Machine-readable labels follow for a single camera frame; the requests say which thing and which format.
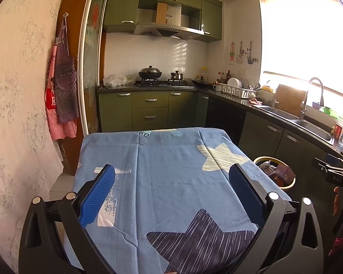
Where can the wooden cutting board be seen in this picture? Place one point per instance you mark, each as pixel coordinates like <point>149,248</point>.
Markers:
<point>290,100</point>

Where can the tall steel faucet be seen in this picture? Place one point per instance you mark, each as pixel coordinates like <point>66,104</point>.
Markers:
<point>304,102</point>

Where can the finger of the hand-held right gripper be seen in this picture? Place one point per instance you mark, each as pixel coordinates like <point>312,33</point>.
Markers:
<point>320,165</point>
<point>334,158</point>

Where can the steel double sink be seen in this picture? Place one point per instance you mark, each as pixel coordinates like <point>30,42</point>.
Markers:
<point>280,112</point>

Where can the small red jar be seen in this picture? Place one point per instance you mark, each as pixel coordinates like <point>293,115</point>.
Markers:
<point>337,131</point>

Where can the black frying pan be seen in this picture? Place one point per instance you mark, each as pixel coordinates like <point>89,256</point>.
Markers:
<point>201,82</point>

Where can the wall socket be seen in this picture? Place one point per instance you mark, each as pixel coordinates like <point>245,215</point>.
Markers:
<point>242,70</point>

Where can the pink cloth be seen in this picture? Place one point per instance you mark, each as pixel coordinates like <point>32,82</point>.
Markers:
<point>255,101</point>

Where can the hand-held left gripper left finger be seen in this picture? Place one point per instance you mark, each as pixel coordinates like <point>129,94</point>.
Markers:
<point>98,202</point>

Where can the purple cardboard box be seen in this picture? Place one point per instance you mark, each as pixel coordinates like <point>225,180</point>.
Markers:
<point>284,172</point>

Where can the green base cabinets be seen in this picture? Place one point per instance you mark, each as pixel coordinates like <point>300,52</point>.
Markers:
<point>148,100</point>

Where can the hanging white ladle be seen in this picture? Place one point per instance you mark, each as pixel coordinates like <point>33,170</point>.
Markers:
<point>239,58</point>

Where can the white dish rack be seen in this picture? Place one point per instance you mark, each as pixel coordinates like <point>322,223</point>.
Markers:
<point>237,92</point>

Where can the hanging grey spatula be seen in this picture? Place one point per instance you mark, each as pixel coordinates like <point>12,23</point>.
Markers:
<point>250,60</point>

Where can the small steel pot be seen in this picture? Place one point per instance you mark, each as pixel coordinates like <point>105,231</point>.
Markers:
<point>177,76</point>

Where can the hanging pink and green utensil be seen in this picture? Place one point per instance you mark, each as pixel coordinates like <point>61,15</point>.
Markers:
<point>232,52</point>

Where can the red checked apron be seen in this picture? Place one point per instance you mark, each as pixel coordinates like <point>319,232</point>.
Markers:
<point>61,130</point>

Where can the black gas stove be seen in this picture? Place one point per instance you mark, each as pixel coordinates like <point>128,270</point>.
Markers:
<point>163,83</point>

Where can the yellow-rimmed trash bin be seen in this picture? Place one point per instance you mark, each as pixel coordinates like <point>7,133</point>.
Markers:
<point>288,187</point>

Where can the white mug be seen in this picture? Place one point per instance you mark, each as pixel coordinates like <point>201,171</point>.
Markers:
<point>216,87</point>

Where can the person's right hand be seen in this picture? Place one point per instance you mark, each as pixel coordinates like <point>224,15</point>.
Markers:
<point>336,201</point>

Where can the white plates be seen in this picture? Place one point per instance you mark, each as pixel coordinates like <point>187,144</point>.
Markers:
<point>233,82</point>

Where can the green wall cabinets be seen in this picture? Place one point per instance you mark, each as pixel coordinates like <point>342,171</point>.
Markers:
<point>120,5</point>

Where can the black lidded wok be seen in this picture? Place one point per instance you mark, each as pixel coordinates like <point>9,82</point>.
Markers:
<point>150,73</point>

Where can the dark sauce bottles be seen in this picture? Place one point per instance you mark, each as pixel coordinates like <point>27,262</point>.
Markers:
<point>223,77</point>

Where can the blue star-print tablecloth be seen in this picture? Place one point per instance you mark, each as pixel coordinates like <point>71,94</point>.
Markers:
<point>165,177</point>

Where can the bright window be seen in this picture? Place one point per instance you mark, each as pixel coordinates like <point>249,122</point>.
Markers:
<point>303,34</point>

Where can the yellow container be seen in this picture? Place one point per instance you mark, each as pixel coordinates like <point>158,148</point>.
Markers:
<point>268,89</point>

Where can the small steel tap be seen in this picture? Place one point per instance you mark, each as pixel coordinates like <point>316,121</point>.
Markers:
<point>274,101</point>

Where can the steel range hood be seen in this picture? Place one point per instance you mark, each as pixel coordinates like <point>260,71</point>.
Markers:
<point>165,30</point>

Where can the black built-in appliance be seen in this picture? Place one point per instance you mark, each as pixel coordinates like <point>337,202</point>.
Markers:
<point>223,120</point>

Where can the frosted glass sliding door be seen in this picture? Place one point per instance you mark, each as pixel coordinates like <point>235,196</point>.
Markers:
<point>91,62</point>

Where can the clear plastic bags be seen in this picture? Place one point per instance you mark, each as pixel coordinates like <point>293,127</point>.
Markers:
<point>114,80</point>

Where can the yellow-topped bottle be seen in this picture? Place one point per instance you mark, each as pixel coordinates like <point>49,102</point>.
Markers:
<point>203,72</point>

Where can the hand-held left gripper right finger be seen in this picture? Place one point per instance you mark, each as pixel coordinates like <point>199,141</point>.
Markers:
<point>245,197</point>

